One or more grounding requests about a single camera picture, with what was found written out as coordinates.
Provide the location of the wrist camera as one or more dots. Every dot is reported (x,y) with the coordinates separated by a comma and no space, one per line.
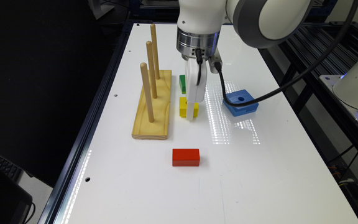
(215,62)

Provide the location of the front wooden peg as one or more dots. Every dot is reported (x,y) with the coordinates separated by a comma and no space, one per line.
(147,92)

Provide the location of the wooden peg board base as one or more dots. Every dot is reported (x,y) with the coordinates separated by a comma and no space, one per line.
(157,130)

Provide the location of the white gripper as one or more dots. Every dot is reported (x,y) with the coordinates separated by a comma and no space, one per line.
(196,77)

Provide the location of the green block with hole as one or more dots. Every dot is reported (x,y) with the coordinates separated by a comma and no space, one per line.
(182,84)

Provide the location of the wooden peg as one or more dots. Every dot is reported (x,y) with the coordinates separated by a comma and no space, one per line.
(150,58)
(147,92)
(155,50)

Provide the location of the middle wooden peg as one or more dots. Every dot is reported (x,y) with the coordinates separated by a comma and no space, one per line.
(150,58)

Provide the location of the red rectangular block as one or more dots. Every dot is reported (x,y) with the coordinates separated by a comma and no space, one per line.
(185,157)

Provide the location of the blue block with hole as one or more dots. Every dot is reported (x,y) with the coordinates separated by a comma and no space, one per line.
(239,97)

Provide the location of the black keyboard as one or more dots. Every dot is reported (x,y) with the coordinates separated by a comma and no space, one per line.
(11,170)

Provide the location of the rear wooden peg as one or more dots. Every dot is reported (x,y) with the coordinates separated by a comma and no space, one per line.
(155,50)

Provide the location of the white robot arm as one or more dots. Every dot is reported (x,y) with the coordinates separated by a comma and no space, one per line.
(259,23)

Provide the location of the black monitor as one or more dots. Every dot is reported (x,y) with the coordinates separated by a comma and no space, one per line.
(15,202)

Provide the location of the yellow block with hole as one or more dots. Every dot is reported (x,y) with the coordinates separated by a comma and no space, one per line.
(183,108)

